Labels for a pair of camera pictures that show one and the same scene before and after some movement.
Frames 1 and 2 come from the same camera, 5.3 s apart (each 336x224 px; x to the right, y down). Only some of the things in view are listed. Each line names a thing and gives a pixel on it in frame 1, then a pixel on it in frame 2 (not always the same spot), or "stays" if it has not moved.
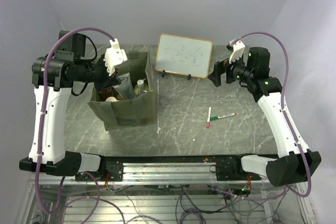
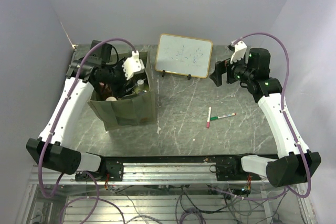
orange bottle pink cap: (105, 93) stays
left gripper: (108, 81) → (119, 89)
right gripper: (221, 67) stays
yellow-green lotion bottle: (140, 86) stays
